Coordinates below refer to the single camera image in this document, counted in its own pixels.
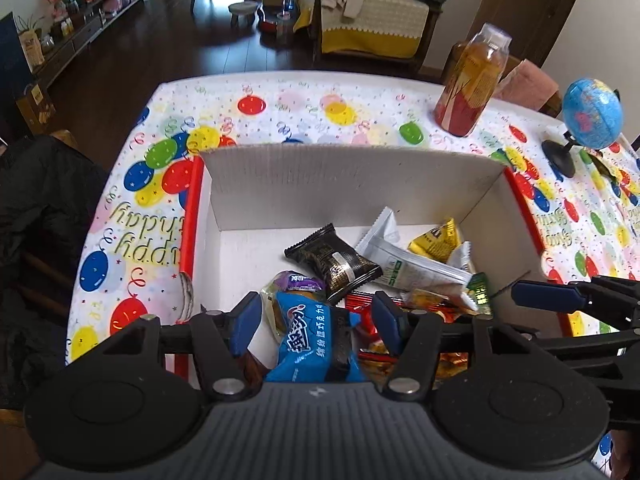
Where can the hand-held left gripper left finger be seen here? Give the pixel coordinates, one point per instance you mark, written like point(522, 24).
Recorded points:
point(246, 322)

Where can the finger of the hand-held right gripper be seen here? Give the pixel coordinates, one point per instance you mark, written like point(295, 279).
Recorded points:
point(542, 294)
point(600, 347)

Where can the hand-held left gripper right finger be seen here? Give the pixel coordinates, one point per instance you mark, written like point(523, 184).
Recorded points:
point(387, 322)

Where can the red-brown foil snack packet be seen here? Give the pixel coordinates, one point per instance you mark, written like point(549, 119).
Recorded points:
point(372, 350)

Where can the red orange snack packet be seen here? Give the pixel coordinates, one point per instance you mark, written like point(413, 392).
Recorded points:
point(430, 302)

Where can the blue snack packet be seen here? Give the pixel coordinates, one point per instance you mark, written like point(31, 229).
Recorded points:
point(300, 345)

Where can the white snack packet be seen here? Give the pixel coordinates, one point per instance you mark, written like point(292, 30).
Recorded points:
point(410, 265)

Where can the green snack packet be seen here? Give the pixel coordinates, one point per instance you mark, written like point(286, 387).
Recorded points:
point(480, 290)

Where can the black snack packet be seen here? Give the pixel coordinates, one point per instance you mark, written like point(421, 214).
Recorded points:
point(330, 260)

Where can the yellow snack packet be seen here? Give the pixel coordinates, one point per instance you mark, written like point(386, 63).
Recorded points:
point(432, 240)

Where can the red cardboard box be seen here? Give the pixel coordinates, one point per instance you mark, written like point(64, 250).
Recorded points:
point(350, 180)

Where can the blue desk globe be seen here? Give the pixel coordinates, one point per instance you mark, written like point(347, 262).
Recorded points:
point(592, 110)

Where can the pink-backed wooden chair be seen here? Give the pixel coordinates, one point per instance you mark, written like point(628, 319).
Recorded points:
point(530, 85)

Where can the black jacket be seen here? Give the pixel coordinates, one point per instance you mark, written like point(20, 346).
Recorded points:
point(45, 240)

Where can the balloon printed tablecloth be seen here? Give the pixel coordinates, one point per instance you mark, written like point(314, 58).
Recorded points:
point(300, 110)

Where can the orange drink bottle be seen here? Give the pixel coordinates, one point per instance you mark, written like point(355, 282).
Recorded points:
point(467, 85)

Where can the wooden door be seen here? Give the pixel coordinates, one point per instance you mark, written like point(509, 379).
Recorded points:
point(530, 10)

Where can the sofa with cream cover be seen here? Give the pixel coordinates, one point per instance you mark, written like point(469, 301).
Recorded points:
point(380, 25)

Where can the brown cardboard carton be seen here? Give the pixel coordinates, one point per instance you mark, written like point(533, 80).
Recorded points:
point(35, 107)

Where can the small round stool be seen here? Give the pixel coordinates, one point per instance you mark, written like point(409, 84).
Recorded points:
point(243, 8)

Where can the beige garment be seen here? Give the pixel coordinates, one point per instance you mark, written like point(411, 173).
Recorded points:
point(345, 0)

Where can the dark television cabinet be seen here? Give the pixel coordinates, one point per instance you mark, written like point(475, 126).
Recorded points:
point(85, 35)

